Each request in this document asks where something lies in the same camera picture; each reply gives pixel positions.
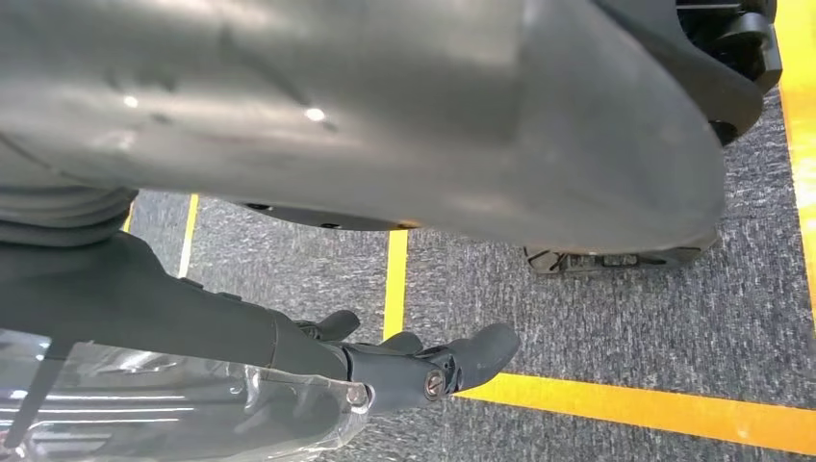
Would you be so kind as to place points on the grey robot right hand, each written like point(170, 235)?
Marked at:
point(319, 95)

